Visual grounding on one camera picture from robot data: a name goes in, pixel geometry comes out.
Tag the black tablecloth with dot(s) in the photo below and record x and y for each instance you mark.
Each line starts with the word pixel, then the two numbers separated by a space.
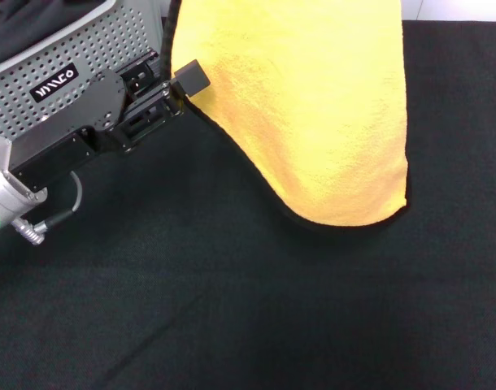
pixel 231 304

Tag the yellow grey towel black edge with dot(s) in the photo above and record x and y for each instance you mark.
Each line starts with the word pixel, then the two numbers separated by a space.
pixel 292 101

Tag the grey perforated plastic storage box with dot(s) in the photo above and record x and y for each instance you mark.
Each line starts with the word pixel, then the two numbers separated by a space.
pixel 89 48

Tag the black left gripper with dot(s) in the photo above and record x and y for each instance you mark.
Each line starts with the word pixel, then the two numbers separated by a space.
pixel 77 126

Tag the dark cloth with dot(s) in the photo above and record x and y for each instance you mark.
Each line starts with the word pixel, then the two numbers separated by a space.
pixel 28 28

